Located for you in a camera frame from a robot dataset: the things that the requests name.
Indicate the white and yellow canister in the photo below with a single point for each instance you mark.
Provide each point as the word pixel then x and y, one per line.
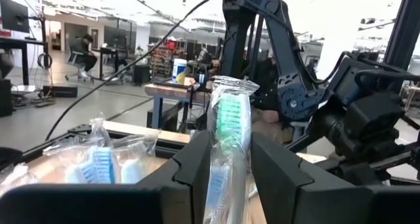
pixel 179 69

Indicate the person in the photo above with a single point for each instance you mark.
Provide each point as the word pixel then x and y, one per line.
pixel 82 53

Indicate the black computer monitor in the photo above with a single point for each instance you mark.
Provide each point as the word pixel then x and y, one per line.
pixel 14 15

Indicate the black cabinet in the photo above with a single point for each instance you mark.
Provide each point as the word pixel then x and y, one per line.
pixel 141 74

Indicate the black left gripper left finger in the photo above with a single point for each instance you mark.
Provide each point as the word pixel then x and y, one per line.
pixel 183 184

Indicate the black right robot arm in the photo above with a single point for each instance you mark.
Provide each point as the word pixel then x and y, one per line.
pixel 285 53

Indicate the black aluminium table frame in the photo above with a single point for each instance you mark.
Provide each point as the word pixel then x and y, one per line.
pixel 82 129

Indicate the black box on floor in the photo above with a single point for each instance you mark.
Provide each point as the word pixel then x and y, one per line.
pixel 60 91

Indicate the black desk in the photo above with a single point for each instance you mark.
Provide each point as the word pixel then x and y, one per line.
pixel 19 41

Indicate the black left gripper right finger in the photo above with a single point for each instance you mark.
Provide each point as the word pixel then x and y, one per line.
pixel 279 184

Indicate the shelving with red bins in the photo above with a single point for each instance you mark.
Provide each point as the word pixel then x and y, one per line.
pixel 162 59

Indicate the black upright frame post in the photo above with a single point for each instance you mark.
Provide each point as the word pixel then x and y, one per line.
pixel 403 30

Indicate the table with blue-grey legs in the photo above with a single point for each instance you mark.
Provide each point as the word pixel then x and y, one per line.
pixel 170 91

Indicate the office chair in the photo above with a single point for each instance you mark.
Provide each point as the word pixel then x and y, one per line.
pixel 73 58

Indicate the black background table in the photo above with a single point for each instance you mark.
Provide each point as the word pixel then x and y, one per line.
pixel 108 50

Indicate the black computer tower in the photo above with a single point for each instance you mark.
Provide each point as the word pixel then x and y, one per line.
pixel 5 97

